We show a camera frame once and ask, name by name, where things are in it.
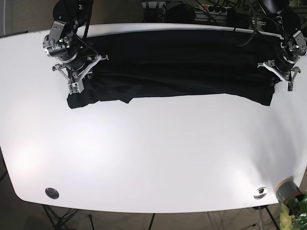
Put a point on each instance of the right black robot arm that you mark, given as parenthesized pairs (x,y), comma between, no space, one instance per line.
(66,42)

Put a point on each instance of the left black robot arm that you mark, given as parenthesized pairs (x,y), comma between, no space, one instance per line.
(276,35)

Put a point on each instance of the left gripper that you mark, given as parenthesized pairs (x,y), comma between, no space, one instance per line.
(284,66)

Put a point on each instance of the black T-shirt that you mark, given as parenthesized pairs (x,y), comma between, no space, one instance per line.
(179,63)

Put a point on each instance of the left metal table grommet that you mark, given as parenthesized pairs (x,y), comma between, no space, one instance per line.
(52,193)

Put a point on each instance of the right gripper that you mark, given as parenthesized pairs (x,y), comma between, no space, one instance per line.
(75,69)

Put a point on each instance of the right metal table grommet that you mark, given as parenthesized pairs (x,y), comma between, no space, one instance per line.
(260,193)

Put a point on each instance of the grey plant pot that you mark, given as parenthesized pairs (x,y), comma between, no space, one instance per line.
(286,190)

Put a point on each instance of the metal table grommet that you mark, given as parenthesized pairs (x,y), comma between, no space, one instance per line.
(260,193)
(52,193)

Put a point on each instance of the green plant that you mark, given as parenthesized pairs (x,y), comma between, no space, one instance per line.
(293,215)

